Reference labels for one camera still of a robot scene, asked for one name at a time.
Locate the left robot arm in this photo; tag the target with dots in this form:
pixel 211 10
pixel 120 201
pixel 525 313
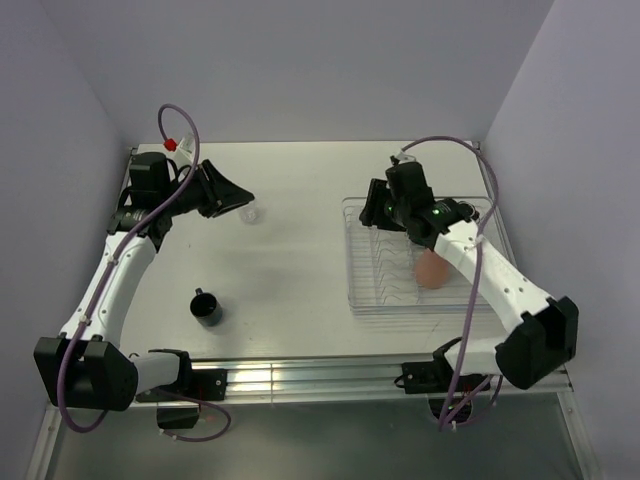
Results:
pixel 136 231

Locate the orange plastic cup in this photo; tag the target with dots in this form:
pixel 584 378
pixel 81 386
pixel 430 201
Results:
pixel 431 271

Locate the aluminium extrusion rail frame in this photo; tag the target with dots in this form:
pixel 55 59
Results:
pixel 300 377

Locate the clear glass near back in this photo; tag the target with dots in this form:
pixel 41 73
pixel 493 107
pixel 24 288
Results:
pixel 250 214

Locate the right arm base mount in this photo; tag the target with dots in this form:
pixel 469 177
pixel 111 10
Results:
pixel 434 377

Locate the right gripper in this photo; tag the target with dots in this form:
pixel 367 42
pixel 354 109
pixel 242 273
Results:
pixel 373 212

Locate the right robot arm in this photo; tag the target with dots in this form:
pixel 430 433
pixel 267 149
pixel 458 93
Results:
pixel 540 331

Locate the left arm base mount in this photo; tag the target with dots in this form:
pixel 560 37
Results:
pixel 182 407

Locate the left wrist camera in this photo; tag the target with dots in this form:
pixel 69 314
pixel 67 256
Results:
pixel 181 152

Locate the small black mug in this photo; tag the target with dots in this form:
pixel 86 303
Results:
pixel 205 308

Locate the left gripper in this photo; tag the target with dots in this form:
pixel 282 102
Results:
pixel 220 195

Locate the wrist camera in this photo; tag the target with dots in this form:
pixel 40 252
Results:
pixel 401 157
pixel 181 152

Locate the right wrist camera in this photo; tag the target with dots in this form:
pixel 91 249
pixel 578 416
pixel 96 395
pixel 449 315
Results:
pixel 401 157

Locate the clear plastic drip tray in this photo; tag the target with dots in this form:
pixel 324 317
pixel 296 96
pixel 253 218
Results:
pixel 360 306

